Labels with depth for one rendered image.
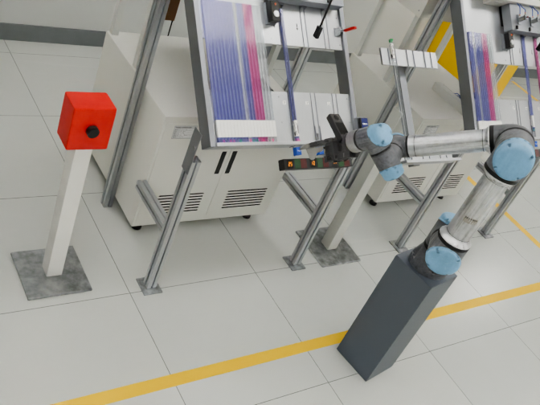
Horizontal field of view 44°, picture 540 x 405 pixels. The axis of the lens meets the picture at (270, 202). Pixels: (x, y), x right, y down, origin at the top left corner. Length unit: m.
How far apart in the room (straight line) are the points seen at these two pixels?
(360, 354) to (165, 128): 1.18
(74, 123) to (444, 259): 1.27
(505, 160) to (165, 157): 1.29
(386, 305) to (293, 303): 0.49
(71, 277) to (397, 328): 1.25
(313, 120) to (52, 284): 1.16
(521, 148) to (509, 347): 1.55
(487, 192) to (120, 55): 1.59
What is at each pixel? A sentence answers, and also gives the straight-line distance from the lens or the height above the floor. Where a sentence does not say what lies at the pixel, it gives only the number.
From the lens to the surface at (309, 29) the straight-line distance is 2.67.
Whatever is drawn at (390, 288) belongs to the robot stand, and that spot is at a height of 0.42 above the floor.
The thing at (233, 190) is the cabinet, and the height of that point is 0.23.
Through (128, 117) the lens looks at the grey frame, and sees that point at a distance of 2.73.
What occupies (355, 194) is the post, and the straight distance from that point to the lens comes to 3.08.
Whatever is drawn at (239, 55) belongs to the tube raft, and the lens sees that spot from 2.41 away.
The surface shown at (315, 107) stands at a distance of 2.58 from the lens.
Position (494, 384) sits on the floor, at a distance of 3.19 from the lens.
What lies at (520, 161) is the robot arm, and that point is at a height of 1.15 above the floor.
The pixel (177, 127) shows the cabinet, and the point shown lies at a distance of 2.58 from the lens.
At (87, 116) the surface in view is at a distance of 2.16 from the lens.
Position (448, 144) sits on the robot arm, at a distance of 2.26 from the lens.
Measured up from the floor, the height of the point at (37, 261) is 0.01.
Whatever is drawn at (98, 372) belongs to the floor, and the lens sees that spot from 2.40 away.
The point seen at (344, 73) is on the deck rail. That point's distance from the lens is 2.74.
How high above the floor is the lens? 1.89
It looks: 34 degrees down
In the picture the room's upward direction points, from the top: 25 degrees clockwise
